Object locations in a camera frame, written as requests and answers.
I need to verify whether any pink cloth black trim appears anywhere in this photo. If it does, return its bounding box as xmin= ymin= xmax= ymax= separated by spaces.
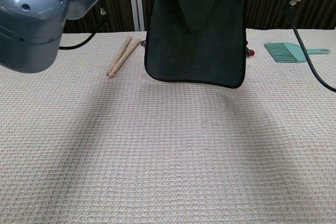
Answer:
xmin=143 ymin=0 xmax=248 ymax=89

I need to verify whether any beige textured table covering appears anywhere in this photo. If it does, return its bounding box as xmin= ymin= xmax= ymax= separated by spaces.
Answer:
xmin=0 ymin=28 xmax=336 ymax=224

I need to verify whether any red grape bunch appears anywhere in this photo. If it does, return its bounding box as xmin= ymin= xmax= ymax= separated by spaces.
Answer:
xmin=245 ymin=40 xmax=256 ymax=57

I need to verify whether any green hand brush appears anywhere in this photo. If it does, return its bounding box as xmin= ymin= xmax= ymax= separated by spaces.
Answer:
xmin=264 ymin=42 xmax=331 ymax=64

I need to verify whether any dark pleated curtain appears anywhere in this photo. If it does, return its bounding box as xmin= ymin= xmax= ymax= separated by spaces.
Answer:
xmin=62 ymin=0 xmax=336 ymax=33

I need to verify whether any white partition post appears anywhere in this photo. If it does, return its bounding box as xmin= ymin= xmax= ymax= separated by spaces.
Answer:
xmin=128 ymin=0 xmax=145 ymax=32

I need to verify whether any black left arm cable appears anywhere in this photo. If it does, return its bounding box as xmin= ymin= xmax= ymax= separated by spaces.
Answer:
xmin=59 ymin=7 xmax=109 ymax=50

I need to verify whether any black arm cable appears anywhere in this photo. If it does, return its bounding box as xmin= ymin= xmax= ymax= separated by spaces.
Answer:
xmin=59 ymin=7 xmax=109 ymax=50
xmin=285 ymin=0 xmax=336 ymax=93

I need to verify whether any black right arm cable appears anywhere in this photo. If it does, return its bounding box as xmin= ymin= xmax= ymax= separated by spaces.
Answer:
xmin=285 ymin=0 xmax=336 ymax=93

